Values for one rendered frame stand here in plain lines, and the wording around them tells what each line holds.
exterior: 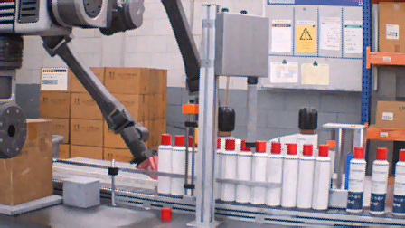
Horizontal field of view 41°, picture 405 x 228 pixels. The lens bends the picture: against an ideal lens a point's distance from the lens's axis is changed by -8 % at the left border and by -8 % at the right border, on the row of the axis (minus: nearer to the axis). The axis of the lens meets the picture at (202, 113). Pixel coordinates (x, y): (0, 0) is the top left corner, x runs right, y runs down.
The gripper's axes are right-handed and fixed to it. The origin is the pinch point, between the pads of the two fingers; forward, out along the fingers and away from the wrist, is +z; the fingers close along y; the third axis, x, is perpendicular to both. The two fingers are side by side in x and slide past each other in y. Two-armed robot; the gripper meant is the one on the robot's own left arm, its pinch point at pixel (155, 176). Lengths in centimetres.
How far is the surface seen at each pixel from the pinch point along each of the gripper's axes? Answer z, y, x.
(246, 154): 11.7, -1.8, -32.9
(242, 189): 20.4, -2.4, -25.5
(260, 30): -16, -6, -61
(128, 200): 1.7, -5.4, 11.4
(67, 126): -134, 264, 200
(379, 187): 45, -3, -63
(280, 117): -40, 428, 68
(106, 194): -4.7, -5.4, 18.6
